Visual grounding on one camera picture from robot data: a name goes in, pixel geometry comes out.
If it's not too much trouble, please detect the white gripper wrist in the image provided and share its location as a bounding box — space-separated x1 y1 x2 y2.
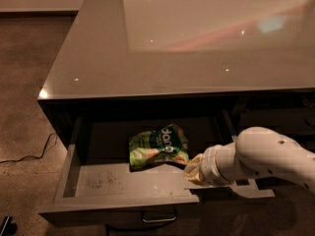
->
184 144 237 186

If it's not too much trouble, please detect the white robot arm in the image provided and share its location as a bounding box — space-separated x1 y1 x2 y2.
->
184 127 315 193

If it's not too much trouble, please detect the dark cabinet with glossy top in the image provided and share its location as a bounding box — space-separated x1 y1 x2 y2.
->
36 0 315 189

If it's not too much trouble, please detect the green snack bag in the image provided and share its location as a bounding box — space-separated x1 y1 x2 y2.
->
129 124 189 170

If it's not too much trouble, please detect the black object on floor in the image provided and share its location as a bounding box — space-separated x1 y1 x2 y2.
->
0 216 17 236

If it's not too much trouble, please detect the thin black floor cable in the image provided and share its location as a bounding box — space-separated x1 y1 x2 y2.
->
0 133 58 165

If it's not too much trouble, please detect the dark wall baseboard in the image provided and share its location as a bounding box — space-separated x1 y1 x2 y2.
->
0 10 79 19

